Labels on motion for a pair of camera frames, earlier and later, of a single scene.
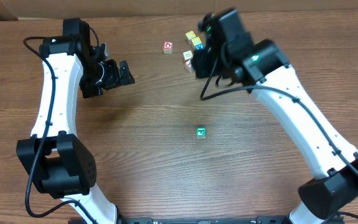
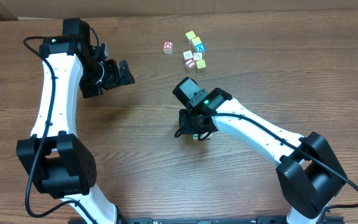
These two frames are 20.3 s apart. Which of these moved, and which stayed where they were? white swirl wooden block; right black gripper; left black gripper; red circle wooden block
Moved: right black gripper
Stayed: left black gripper; white swirl wooden block; red circle wooden block
